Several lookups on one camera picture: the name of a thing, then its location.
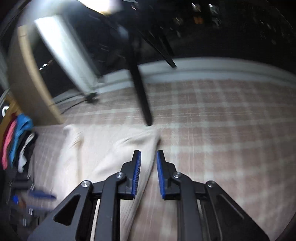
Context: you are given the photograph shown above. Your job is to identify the cream ribbed knit sweater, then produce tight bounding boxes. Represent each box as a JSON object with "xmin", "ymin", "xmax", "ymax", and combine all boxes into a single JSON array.
[{"xmin": 52, "ymin": 125, "xmax": 159, "ymax": 240}]

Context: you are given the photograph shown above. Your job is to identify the white folded garment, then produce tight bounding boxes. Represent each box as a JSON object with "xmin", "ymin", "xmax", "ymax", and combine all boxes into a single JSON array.
[{"xmin": 18, "ymin": 133, "xmax": 35, "ymax": 173}]

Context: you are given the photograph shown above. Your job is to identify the navy folded garment bottom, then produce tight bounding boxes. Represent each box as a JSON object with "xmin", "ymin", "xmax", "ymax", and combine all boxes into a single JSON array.
[{"xmin": 15, "ymin": 131, "xmax": 39, "ymax": 173}]

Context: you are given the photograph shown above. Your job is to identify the red jacket on pile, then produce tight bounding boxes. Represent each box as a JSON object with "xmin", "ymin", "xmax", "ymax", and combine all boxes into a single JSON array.
[{"xmin": 1, "ymin": 119, "xmax": 16, "ymax": 170}]

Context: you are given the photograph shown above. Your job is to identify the pink plaid woven mat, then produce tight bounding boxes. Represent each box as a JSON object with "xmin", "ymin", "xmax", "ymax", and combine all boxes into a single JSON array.
[{"xmin": 32, "ymin": 80, "xmax": 295, "ymax": 240}]

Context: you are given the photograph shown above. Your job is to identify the large light wooden board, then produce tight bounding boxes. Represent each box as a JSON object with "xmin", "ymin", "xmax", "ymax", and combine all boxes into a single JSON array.
[{"xmin": 7, "ymin": 25, "xmax": 63, "ymax": 126}]

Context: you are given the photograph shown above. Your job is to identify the black light tripod stand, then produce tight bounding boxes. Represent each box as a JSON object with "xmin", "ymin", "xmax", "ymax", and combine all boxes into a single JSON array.
[{"xmin": 101, "ymin": 0, "xmax": 178, "ymax": 127}]

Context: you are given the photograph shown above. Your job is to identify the black inline cable switch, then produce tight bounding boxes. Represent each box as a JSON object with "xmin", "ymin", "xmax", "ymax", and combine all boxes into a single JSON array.
[{"xmin": 85, "ymin": 92, "xmax": 99, "ymax": 104}]

